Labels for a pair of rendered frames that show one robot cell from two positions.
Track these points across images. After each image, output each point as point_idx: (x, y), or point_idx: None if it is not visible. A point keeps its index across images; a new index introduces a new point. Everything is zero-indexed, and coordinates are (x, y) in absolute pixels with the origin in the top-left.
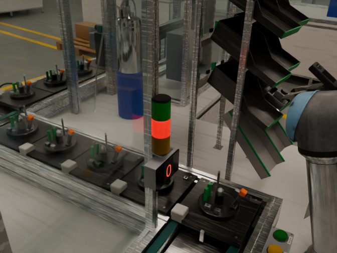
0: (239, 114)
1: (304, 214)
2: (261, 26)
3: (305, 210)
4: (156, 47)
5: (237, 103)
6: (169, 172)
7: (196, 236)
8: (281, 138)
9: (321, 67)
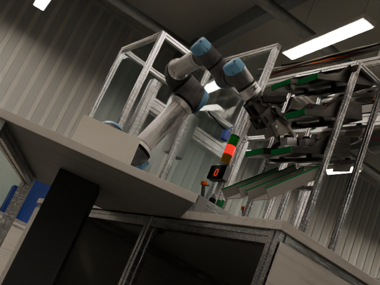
0: (265, 159)
1: (188, 211)
2: (347, 108)
3: (191, 211)
4: (246, 116)
5: None
6: (215, 173)
7: None
8: (277, 192)
9: (277, 95)
